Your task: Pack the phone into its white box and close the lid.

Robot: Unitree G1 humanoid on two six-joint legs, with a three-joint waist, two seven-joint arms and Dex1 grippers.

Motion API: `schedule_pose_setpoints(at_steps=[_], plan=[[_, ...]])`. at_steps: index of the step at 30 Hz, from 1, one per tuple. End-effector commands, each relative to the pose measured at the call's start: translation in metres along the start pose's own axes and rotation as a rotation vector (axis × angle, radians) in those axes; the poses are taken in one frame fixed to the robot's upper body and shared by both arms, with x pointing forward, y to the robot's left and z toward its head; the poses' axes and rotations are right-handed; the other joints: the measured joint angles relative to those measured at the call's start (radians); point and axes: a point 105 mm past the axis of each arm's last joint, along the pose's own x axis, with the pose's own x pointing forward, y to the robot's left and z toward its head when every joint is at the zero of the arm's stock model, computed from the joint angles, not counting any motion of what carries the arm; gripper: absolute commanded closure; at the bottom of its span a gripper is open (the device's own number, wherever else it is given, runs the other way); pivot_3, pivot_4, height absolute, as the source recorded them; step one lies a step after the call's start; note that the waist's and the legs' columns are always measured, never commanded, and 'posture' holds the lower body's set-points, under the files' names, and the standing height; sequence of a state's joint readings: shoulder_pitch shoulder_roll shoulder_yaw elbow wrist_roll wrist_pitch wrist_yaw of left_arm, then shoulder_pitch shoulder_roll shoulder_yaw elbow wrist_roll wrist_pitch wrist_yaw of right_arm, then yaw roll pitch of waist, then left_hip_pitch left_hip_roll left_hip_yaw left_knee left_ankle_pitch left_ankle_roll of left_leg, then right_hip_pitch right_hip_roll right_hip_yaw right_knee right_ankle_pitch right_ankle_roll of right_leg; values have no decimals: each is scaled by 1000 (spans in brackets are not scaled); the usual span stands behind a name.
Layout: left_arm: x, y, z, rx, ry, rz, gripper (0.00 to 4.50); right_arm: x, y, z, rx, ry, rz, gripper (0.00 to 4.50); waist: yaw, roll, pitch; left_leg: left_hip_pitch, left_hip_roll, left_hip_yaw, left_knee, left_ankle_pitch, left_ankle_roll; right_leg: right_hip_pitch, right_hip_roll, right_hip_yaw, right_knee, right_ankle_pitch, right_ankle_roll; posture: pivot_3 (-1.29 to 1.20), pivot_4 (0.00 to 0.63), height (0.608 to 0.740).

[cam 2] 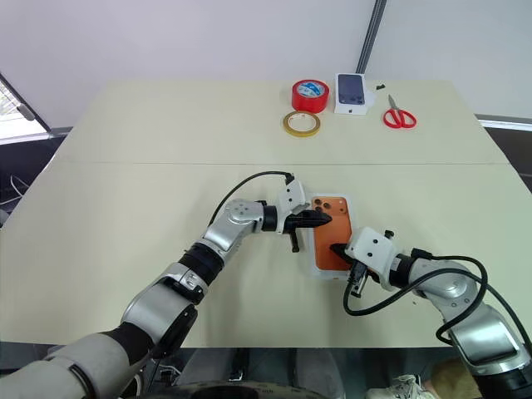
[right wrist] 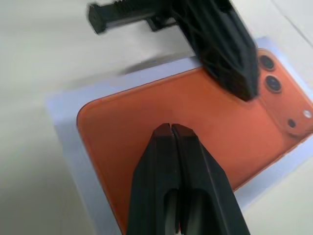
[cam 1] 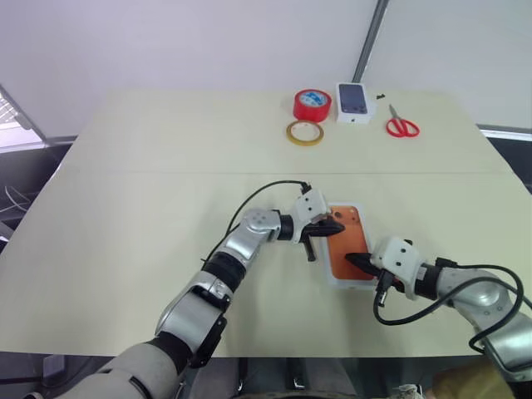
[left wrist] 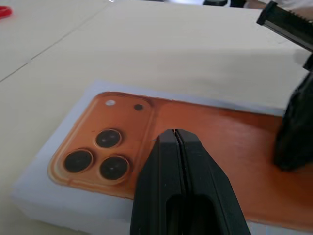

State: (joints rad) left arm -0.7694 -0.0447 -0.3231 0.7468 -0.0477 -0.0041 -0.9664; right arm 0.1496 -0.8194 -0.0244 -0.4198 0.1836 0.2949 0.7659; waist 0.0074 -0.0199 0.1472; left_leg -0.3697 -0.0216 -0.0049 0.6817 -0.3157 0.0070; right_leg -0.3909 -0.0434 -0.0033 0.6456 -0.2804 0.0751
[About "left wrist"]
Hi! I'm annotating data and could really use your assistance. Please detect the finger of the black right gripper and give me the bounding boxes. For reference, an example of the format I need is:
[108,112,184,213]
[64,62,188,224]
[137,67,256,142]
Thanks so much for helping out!
[256,0,313,52]
[273,52,313,172]

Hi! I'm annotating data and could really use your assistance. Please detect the white box lid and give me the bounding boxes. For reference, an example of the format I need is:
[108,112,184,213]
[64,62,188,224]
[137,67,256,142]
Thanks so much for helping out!
[11,78,313,235]

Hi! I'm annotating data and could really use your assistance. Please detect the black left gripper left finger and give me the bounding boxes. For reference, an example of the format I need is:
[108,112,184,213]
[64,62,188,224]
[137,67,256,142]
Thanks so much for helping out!
[129,128,191,235]

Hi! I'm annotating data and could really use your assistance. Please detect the red handled scissors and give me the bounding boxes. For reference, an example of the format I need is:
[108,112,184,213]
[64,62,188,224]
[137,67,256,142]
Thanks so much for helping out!
[0,6,13,20]

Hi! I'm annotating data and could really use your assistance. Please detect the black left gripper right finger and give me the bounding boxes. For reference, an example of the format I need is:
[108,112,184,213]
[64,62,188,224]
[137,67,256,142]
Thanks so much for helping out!
[175,127,251,235]

